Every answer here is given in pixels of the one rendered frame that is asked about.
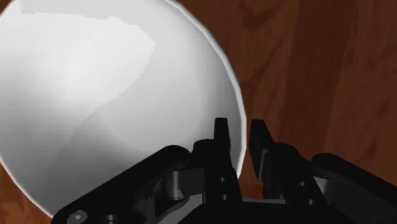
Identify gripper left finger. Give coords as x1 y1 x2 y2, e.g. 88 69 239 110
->
51 117 243 224

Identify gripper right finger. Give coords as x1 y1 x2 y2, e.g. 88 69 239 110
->
249 118 397 224

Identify white bowl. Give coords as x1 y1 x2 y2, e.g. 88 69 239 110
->
0 0 248 218

